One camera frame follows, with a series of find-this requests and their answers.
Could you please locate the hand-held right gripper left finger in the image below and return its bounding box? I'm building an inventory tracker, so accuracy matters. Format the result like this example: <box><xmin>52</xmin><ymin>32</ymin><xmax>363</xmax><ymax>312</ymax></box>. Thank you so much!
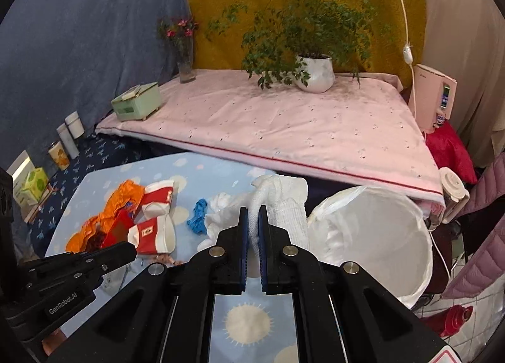
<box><xmin>47</xmin><ymin>207</ymin><xmax>249</xmax><ymax>363</ymax></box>

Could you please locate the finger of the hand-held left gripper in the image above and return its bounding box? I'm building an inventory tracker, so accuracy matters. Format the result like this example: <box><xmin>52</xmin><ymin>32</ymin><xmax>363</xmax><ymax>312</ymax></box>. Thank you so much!
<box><xmin>77</xmin><ymin>242</ymin><xmax>137</xmax><ymax>283</ymax></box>

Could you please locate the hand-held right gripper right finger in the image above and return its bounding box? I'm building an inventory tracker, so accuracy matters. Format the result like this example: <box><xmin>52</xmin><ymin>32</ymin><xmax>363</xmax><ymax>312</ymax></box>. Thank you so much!
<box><xmin>258</xmin><ymin>205</ymin><xmax>462</xmax><ymax>363</ymax></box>

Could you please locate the white knit cloth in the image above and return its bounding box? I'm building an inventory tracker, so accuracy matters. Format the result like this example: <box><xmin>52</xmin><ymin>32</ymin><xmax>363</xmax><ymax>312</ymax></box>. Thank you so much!
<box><xmin>197</xmin><ymin>174</ymin><xmax>309</xmax><ymax>269</ymax></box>

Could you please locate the blue measuring tape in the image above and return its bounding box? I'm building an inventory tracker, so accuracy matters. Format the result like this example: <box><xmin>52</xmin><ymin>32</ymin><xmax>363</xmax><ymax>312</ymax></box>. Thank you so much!
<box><xmin>186</xmin><ymin>198</ymin><xmax>209</xmax><ymax>236</ymax></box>

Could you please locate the red and white carton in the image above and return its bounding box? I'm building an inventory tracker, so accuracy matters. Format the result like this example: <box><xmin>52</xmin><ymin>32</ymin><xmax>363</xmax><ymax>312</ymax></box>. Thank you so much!
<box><xmin>127</xmin><ymin>216</ymin><xmax>176</xmax><ymax>254</ymax></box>
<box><xmin>140</xmin><ymin>179</ymin><xmax>176</xmax><ymax>219</ymax></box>

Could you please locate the orange foil wrapper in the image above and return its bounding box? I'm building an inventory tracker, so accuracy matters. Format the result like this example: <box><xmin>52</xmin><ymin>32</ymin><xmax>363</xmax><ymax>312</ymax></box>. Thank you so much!
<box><xmin>65</xmin><ymin>179</ymin><xmax>147</xmax><ymax>254</ymax></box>

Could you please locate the white bin with plastic bag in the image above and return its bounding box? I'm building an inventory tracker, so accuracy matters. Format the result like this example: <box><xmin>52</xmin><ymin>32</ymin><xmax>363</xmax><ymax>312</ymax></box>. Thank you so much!
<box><xmin>306</xmin><ymin>185</ymin><xmax>434</xmax><ymax>308</ymax></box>

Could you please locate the red paper packet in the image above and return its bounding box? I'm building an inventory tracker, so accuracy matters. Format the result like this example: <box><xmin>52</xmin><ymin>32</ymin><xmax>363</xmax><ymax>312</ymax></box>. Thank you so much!
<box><xmin>100</xmin><ymin>209</ymin><xmax>135</xmax><ymax>249</ymax></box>

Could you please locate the crumpled white tissue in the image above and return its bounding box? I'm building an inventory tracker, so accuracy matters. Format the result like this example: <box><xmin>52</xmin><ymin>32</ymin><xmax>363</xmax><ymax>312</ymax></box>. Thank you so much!
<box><xmin>208</xmin><ymin>191</ymin><xmax>238</xmax><ymax>214</ymax></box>

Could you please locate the light blue dotted tablecloth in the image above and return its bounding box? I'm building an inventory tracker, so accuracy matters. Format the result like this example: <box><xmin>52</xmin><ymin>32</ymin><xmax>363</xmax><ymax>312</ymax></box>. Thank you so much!
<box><xmin>45</xmin><ymin>152</ymin><xmax>301</xmax><ymax>363</ymax></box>

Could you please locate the navy printed blanket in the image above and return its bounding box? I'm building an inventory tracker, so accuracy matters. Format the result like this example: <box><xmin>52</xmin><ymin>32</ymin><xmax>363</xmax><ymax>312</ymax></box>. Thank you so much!
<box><xmin>24</xmin><ymin>134</ymin><xmax>160</xmax><ymax>258</ymax></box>

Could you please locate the green tissue box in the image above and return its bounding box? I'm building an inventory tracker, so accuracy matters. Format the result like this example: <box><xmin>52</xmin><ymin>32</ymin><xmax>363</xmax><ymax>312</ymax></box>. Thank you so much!
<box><xmin>14</xmin><ymin>168</ymin><xmax>50</xmax><ymax>206</ymax></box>

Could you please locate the pink blanket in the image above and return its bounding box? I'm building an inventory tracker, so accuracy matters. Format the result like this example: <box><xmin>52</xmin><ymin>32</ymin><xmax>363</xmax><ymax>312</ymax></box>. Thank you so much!
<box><xmin>95</xmin><ymin>69</ymin><xmax>446</xmax><ymax>214</ymax></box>

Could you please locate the yellow printed can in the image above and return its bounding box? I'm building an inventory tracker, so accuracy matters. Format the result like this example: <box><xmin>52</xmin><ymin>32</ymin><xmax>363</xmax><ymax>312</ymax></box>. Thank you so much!
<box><xmin>48</xmin><ymin>141</ymin><xmax>71</xmax><ymax>171</ymax></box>

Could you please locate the grey-white bottle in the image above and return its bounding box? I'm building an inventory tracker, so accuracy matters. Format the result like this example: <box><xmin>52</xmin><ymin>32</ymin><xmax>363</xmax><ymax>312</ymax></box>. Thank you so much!
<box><xmin>56</xmin><ymin>123</ymin><xmax>80</xmax><ymax>160</ymax></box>

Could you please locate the white canister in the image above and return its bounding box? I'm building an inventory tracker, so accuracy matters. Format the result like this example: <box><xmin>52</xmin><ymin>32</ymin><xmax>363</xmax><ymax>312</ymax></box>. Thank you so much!
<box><xmin>65</xmin><ymin>111</ymin><xmax>85</xmax><ymax>139</ymax></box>

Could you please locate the pale green box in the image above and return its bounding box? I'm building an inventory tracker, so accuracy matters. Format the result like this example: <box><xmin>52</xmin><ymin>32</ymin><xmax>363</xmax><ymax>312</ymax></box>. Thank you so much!
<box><xmin>110</xmin><ymin>82</ymin><xmax>164</xmax><ymax>122</ymax></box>

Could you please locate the glass vase with pink flowers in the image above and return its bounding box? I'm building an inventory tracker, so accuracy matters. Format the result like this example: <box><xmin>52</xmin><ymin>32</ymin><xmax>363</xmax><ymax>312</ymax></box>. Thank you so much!
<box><xmin>158</xmin><ymin>17</ymin><xmax>199</xmax><ymax>84</ymax></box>

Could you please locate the white electric kettle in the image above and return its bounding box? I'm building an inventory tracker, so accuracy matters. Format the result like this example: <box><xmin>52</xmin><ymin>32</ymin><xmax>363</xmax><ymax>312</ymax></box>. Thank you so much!
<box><xmin>428</xmin><ymin>167</ymin><xmax>471</xmax><ymax>230</ymax></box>

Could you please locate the red cloth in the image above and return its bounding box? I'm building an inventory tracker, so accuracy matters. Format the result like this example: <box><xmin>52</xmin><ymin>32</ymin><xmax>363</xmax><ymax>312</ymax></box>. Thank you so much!
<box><xmin>425</xmin><ymin>122</ymin><xmax>479</xmax><ymax>185</ymax></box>

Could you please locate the green plant in white pot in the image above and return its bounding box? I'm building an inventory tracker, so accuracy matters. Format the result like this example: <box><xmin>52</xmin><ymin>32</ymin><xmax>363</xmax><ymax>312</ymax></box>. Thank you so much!
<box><xmin>205</xmin><ymin>0</ymin><xmax>389</xmax><ymax>93</ymax></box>

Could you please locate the red thermos flask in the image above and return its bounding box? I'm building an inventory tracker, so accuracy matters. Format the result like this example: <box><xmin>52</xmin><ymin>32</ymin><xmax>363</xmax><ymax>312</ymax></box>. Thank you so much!
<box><xmin>420</xmin><ymin>304</ymin><xmax>474</xmax><ymax>338</ymax></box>

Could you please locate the pink water dispenser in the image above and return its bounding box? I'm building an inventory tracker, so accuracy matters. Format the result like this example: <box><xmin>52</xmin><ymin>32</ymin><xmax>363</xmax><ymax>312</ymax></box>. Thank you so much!
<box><xmin>407</xmin><ymin>64</ymin><xmax>458</xmax><ymax>134</ymax></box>

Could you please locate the grey-blue hanging cloth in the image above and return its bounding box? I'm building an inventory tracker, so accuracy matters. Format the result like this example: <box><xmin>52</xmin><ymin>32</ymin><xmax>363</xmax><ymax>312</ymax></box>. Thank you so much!
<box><xmin>0</xmin><ymin>0</ymin><xmax>194</xmax><ymax>174</ymax></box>

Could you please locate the pink down jacket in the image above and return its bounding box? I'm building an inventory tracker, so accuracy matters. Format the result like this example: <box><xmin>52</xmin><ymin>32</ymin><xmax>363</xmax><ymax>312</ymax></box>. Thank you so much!
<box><xmin>440</xmin><ymin>150</ymin><xmax>505</xmax><ymax>301</ymax></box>

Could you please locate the beige curtain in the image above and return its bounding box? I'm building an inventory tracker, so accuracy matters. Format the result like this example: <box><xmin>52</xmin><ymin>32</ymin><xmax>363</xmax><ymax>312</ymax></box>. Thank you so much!
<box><xmin>418</xmin><ymin>0</ymin><xmax>505</xmax><ymax>170</ymax></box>

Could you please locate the white power cable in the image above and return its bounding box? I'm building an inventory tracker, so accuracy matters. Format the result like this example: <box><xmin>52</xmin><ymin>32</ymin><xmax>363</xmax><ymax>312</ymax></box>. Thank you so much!
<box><xmin>425</xmin><ymin>219</ymin><xmax>451</xmax><ymax>282</ymax></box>

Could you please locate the white cable with switch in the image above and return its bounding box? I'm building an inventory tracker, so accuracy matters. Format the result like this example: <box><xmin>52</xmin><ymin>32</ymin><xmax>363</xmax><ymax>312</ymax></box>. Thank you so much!
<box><xmin>384</xmin><ymin>0</ymin><xmax>416</xmax><ymax>85</ymax></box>

